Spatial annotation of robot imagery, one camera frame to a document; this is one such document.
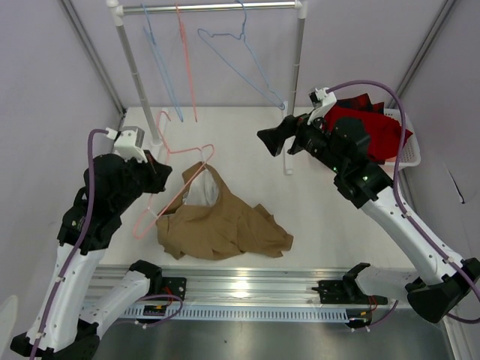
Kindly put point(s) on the white plastic basket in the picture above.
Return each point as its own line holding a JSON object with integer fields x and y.
{"x": 411, "y": 155}

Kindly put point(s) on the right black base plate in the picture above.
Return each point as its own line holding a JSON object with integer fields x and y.
{"x": 345, "y": 292}

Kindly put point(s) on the metal clothes rack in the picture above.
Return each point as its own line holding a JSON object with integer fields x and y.
{"x": 118, "y": 12}

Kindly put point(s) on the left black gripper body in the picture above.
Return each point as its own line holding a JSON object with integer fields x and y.
{"x": 140, "y": 176}

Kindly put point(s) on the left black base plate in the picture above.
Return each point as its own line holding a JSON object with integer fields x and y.
{"x": 175, "y": 286}

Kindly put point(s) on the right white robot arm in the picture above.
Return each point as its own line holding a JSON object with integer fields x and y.
{"x": 441, "y": 278}

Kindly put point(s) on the leftmost blue wire hanger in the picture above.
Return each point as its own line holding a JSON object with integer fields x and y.
{"x": 160, "y": 63}

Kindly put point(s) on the white slotted cable duct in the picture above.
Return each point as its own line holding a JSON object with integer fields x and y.
{"x": 309, "y": 314}

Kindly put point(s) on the aluminium mounting rail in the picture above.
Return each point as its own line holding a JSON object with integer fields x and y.
{"x": 249, "y": 286}

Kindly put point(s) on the red folded garment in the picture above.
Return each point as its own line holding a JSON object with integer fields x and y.
{"x": 384, "y": 131}

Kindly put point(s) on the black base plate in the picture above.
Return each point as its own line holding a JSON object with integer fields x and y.
{"x": 175, "y": 286}
{"x": 345, "y": 292}

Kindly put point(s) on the right blue wire hanger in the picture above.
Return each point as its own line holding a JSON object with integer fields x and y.
{"x": 234, "y": 50}

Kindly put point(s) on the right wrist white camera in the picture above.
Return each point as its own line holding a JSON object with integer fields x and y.
{"x": 322, "y": 99}

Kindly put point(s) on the tan brown skirt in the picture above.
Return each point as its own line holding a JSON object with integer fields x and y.
{"x": 207, "y": 221}

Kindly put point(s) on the blue wire hanger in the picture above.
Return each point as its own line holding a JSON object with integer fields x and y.
{"x": 234, "y": 50}
{"x": 160, "y": 63}

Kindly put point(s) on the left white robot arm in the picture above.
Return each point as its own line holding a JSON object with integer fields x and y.
{"x": 63, "y": 328}

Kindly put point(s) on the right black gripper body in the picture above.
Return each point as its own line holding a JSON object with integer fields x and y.
{"x": 314, "y": 140}

